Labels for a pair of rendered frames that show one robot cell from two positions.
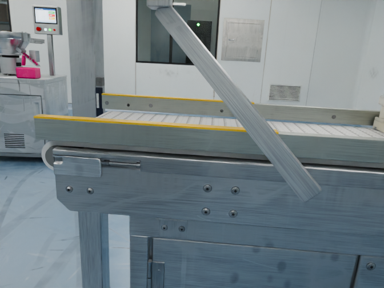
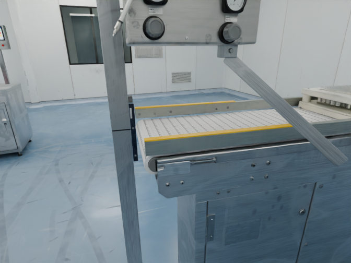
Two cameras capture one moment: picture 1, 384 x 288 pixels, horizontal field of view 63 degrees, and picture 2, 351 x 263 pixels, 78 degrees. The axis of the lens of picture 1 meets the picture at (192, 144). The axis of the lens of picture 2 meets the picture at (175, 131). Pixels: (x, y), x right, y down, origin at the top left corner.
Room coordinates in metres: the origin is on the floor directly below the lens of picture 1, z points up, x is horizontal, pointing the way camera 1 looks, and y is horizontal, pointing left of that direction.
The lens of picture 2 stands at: (0.04, 0.28, 1.09)
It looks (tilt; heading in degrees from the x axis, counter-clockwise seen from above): 20 degrees down; 343
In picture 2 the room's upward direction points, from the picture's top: 1 degrees counter-clockwise
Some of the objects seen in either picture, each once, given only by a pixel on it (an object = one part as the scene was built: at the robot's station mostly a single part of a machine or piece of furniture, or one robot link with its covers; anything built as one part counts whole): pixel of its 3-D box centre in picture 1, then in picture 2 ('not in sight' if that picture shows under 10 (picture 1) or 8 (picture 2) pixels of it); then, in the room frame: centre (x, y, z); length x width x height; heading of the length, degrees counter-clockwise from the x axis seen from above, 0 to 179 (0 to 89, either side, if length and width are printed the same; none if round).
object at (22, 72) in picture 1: (28, 72); not in sight; (2.72, 1.44, 0.80); 0.16 x 0.12 x 0.09; 94
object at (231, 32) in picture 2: not in sight; (231, 29); (0.37, 0.08, 1.12); 0.03 x 0.03 x 0.04; 87
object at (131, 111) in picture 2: (100, 130); (133, 133); (0.71, 0.22, 0.84); 0.02 x 0.01 x 0.20; 87
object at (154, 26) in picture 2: not in sight; (154, 23); (0.38, 0.20, 1.13); 0.03 x 0.02 x 0.04; 87
